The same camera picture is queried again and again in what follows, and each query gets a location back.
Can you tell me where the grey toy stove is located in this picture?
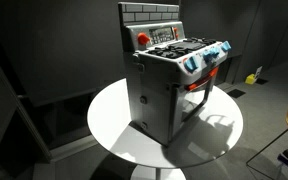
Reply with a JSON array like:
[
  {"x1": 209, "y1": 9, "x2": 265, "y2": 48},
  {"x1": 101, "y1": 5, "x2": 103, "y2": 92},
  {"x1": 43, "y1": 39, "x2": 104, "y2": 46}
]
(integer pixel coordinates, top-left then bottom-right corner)
[{"x1": 117, "y1": 1, "x2": 232, "y2": 148}]

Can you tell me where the red round stove knob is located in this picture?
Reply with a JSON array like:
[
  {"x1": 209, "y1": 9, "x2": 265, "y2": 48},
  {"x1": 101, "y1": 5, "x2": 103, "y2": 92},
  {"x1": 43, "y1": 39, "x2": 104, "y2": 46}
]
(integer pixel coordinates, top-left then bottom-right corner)
[{"x1": 137, "y1": 32, "x2": 151, "y2": 46}]

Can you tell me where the blue stove knob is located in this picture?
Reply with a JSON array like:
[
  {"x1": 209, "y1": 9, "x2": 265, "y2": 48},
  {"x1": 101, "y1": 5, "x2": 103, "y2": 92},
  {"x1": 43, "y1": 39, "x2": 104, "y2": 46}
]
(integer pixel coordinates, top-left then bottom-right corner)
[
  {"x1": 183, "y1": 55, "x2": 201, "y2": 74},
  {"x1": 202, "y1": 49, "x2": 214, "y2": 63},
  {"x1": 220, "y1": 40, "x2": 232, "y2": 53},
  {"x1": 211, "y1": 46, "x2": 222, "y2": 58}
]

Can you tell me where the black stove burner grate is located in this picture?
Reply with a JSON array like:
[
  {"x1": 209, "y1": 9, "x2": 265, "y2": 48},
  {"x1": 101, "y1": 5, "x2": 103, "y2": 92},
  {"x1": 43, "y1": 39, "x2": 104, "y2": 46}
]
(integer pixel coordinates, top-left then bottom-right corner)
[{"x1": 147, "y1": 37, "x2": 218, "y2": 60}]

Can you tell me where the stove keypad display panel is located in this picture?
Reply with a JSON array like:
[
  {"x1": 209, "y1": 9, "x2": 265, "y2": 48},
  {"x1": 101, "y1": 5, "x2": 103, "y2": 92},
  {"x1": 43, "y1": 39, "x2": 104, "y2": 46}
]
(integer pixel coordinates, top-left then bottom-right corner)
[{"x1": 148, "y1": 27, "x2": 175, "y2": 46}]

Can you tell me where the yellow block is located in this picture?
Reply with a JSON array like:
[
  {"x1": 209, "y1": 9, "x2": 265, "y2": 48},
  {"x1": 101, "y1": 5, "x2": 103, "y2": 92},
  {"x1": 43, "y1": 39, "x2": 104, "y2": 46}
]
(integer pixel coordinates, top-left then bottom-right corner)
[{"x1": 245, "y1": 73, "x2": 257, "y2": 85}]

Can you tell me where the orange oven door handle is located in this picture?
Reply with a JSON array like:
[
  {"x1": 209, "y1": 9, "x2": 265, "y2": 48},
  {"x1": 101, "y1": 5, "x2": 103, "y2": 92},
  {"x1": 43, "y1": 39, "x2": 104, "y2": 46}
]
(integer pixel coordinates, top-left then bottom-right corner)
[{"x1": 185, "y1": 67, "x2": 220, "y2": 92}]

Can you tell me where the white table pedestal base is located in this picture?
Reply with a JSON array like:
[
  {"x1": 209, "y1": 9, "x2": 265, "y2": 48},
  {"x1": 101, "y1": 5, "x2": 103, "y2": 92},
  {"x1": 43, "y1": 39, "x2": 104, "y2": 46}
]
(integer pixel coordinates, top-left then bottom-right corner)
[{"x1": 130, "y1": 165, "x2": 187, "y2": 180}]

